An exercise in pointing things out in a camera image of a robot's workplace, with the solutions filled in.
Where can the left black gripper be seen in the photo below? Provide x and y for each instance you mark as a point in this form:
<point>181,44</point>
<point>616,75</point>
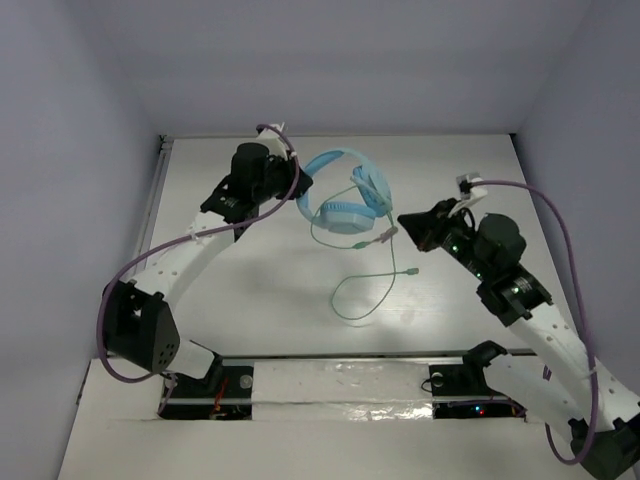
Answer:
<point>288,175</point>

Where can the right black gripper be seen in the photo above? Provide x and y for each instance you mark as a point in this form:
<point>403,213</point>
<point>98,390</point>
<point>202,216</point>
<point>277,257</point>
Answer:
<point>425,225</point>

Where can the light blue headphones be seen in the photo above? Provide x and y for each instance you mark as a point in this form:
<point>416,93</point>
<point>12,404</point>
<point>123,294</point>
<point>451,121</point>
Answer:
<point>355,209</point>

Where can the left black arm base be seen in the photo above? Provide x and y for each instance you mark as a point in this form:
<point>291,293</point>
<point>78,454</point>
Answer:
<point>227,398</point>

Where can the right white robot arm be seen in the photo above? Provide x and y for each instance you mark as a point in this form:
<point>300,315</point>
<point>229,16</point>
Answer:
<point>581,400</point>

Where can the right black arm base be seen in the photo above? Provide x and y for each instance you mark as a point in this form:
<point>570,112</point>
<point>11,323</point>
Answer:
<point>460,391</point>

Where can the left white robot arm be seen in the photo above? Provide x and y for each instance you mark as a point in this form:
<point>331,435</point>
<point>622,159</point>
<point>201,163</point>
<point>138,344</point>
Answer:
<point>136,317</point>

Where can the white front board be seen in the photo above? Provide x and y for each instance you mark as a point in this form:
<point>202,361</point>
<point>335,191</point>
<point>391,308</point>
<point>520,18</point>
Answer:
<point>116,435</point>

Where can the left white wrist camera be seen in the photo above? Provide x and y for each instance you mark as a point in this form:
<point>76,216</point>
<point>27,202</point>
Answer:
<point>273,138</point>

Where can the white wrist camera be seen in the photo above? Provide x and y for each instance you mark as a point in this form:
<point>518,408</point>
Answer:
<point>273,138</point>
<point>470,194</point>

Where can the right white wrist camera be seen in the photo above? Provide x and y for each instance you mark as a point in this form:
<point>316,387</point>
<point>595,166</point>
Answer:
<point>470,194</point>

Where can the aluminium rail left side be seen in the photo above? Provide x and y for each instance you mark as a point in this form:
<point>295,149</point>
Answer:
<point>133,180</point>

